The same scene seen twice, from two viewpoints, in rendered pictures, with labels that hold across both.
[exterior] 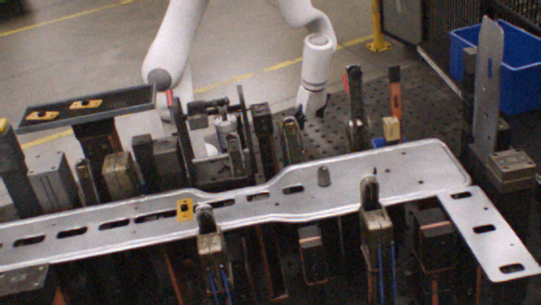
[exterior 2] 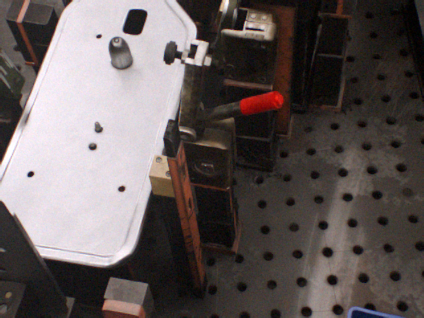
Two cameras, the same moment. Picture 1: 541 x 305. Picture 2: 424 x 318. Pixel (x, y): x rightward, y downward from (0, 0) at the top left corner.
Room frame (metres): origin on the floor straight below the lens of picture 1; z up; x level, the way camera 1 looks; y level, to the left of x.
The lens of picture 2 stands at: (1.54, -0.79, 1.96)
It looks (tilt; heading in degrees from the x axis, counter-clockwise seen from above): 59 degrees down; 111
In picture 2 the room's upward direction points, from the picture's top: 7 degrees counter-clockwise
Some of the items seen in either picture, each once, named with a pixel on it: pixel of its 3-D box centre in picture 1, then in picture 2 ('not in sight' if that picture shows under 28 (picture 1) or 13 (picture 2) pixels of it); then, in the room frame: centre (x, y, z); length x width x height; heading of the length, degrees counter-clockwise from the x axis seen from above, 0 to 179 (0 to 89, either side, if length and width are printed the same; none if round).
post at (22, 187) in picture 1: (25, 195); not in sight; (1.46, 0.73, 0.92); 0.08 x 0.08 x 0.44; 2
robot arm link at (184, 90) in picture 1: (171, 76); not in sight; (1.74, 0.27, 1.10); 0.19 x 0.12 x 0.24; 175
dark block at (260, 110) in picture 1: (271, 174); (274, 57); (1.37, 0.01, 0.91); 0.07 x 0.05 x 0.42; 2
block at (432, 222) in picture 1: (432, 268); not in sight; (0.98, -0.32, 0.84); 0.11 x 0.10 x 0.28; 2
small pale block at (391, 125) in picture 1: (393, 178); (177, 227); (1.29, -0.31, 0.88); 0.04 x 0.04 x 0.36; 2
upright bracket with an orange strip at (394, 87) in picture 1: (397, 150); (189, 224); (1.32, -0.33, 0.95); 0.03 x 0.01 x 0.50; 92
